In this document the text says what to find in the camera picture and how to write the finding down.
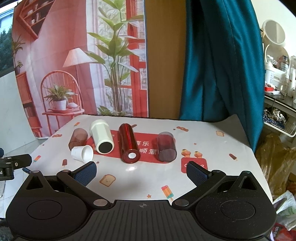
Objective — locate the white patterned table mat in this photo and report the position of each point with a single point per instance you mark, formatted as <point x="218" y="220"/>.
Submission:
<point x="215" y="146"/>

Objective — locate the yellow plastic bag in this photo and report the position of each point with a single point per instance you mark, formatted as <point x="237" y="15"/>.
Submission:
<point x="276" y="162"/>

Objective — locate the small white paper cup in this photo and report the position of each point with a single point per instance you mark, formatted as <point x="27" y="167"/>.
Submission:
<point x="82" y="153"/>

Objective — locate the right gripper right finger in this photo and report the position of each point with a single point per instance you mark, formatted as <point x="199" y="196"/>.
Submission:
<point x="206" y="182"/>

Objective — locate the white tumbler with black bottom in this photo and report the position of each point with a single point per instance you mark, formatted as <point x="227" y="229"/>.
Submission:
<point x="102" y="137"/>

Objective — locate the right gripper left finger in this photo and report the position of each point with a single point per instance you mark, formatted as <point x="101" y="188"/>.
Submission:
<point x="76" y="181"/>

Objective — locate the brown translucent plastic cup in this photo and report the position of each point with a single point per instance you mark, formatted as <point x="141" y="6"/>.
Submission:
<point x="78" y="138"/>

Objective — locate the white shelf with clutter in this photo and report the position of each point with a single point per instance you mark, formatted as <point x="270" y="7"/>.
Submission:
<point x="279" y="78"/>

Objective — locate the shiny red metal tumbler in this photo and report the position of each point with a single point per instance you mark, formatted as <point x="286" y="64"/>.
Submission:
<point x="129" y="151"/>

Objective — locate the dark purple translucent cup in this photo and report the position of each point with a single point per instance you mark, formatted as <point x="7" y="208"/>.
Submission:
<point x="166" y="147"/>

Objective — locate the printed room backdrop cloth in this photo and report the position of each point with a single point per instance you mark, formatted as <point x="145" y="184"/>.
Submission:
<point x="79" y="57"/>

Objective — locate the teal curtain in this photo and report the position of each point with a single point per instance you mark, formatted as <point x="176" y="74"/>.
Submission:
<point x="224" y="67"/>

